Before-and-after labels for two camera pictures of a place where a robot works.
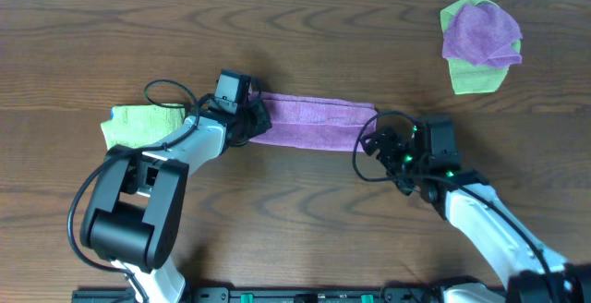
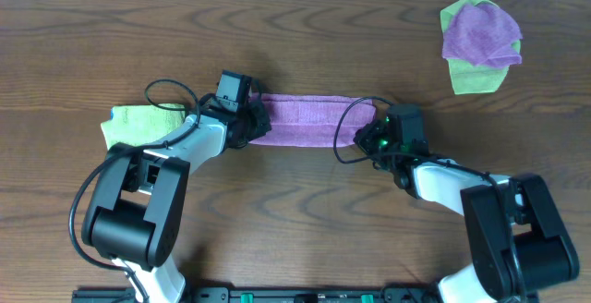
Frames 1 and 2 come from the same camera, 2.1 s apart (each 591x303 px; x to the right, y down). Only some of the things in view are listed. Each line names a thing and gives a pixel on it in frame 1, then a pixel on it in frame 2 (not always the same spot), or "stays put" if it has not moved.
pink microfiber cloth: (317, 123) stays put
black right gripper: (397, 143) -> (365, 138)
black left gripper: (258, 116) stays put
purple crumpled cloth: (484, 35) stays put
